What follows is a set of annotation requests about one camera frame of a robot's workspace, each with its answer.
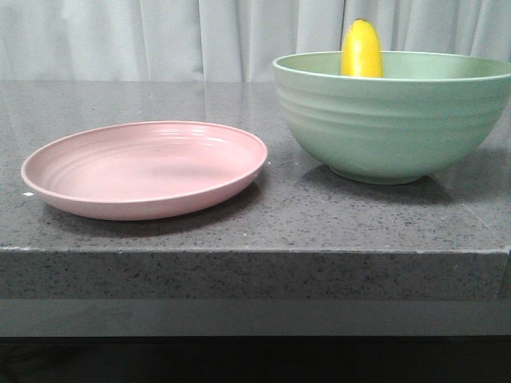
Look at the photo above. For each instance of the yellow banana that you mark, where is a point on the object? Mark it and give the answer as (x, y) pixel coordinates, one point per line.
(361, 54)

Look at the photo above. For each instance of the pink plate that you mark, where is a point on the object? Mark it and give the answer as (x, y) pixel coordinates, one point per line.
(146, 170)

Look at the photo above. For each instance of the white curtain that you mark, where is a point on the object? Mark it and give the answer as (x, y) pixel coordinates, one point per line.
(225, 41)

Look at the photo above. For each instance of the green bowl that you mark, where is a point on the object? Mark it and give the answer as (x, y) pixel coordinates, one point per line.
(426, 112)

